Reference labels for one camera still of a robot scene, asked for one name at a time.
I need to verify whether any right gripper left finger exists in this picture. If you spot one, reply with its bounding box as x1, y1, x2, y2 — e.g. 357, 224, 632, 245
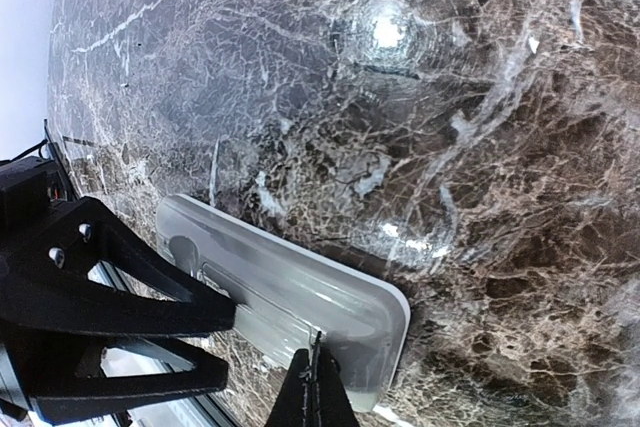
265, 349, 315, 427

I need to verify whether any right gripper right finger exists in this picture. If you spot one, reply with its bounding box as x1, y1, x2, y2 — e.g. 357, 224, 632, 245
312, 333, 359, 427

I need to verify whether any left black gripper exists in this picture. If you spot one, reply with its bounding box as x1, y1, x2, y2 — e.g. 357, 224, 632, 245
1, 158, 236, 425

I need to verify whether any grey remote control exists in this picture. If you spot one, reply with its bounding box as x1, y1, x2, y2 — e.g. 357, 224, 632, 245
156, 195, 411, 412

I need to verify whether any black front rail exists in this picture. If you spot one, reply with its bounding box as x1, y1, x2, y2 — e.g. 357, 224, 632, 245
42, 119, 236, 427

